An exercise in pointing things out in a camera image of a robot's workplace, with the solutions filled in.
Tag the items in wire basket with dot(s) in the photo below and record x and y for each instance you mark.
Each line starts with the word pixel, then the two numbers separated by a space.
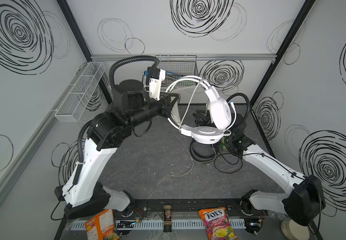
pixel 172 77

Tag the orange snack bag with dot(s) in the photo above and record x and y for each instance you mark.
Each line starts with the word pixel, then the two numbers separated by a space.
pixel 101 227

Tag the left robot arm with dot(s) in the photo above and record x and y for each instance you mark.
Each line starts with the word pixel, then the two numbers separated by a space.
pixel 100 138

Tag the clear acrylic wall shelf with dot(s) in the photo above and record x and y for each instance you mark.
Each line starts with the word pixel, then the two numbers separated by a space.
pixel 82 89

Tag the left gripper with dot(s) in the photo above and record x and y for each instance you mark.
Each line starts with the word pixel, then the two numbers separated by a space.
pixel 165 104

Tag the Fox's fruits candy bag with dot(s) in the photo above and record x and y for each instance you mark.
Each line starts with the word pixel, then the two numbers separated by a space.
pixel 217 224

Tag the white headphones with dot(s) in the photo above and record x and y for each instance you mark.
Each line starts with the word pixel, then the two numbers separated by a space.
pixel 219 113

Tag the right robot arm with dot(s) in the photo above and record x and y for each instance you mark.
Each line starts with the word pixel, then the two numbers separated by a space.
pixel 302 199

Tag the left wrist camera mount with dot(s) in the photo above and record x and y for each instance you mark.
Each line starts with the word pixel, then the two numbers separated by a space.
pixel 156 84

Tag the small dark spice bottle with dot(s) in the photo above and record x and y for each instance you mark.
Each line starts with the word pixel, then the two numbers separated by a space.
pixel 167 224

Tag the black wire basket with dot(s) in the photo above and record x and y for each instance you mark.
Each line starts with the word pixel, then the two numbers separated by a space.
pixel 185 65

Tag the black headphones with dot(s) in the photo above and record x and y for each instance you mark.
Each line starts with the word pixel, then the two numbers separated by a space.
pixel 202 153

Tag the green snack packet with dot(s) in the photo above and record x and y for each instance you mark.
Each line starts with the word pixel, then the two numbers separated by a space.
pixel 223 148

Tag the white slotted cable duct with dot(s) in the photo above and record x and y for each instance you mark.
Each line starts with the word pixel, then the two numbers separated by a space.
pixel 159 225

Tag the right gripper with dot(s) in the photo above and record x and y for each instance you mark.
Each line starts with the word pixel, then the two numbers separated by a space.
pixel 202 119

